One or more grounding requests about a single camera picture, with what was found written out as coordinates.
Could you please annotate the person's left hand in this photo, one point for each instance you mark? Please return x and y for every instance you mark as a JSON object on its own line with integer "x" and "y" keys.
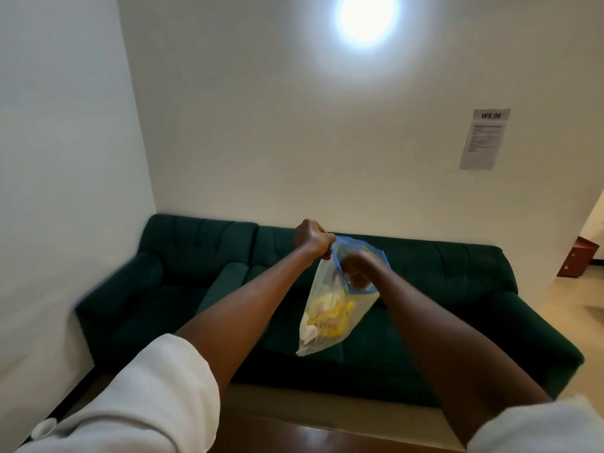
{"x": 311, "y": 238}

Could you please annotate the person's right hand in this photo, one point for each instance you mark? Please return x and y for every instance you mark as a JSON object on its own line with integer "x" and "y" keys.
{"x": 363, "y": 271}

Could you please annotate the clear zip bag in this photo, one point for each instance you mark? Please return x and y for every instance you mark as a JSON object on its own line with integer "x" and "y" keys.
{"x": 316, "y": 344}

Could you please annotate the white cups group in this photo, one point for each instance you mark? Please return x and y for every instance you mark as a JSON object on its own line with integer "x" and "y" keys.
{"x": 43, "y": 426}

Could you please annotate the person's left forearm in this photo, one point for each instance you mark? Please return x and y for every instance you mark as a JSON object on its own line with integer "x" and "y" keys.
{"x": 245, "y": 316}

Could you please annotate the person's right forearm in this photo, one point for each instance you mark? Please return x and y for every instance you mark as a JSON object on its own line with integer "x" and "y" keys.
{"x": 448, "y": 353}

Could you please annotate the dark green sofa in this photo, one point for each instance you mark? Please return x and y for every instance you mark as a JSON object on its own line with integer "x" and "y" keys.
{"x": 448, "y": 278}

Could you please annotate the dark green armchair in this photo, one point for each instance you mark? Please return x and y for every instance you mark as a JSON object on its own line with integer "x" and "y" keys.
{"x": 189, "y": 245}

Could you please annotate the red brown cabinet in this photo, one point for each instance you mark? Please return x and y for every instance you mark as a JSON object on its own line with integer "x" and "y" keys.
{"x": 575, "y": 259}

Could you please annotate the black baseboard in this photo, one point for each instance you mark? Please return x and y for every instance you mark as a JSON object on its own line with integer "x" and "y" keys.
{"x": 71, "y": 396}

